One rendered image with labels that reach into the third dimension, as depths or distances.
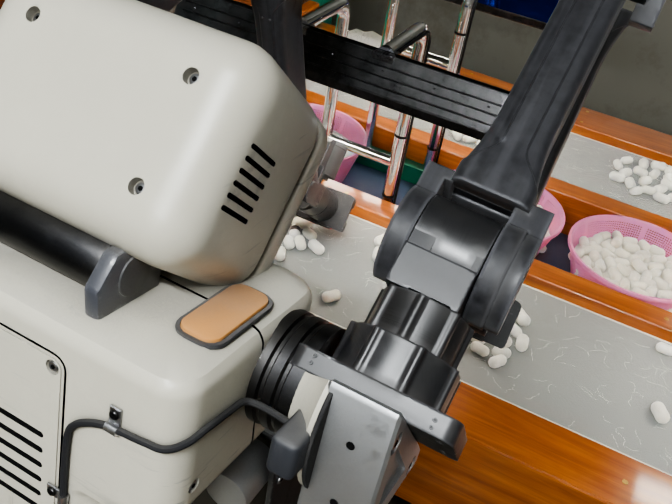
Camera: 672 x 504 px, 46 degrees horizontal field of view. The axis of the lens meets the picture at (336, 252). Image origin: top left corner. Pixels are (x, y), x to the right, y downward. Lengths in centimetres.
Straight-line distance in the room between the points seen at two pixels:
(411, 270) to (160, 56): 21
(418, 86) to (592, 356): 52
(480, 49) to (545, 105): 257
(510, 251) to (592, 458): 64
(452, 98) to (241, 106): 77
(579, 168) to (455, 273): 137
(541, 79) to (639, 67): 243
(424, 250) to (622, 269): 107
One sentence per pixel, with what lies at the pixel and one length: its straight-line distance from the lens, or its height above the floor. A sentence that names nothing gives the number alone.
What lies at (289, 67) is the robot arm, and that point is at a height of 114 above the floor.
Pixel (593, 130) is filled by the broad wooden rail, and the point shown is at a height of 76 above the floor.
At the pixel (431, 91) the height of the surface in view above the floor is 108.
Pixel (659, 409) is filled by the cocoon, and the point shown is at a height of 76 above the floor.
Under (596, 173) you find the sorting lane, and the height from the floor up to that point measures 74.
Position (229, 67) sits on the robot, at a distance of 48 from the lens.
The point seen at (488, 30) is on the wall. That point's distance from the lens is 317.
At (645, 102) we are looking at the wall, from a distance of 310.
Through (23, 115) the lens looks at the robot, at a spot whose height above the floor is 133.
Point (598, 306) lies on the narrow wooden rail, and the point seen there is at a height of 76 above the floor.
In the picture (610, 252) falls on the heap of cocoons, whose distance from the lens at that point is 163.
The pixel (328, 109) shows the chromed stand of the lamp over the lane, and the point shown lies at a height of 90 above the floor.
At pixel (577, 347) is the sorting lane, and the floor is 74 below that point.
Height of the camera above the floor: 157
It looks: 36 degrees down
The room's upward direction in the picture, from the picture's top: 10 degrees clockwise
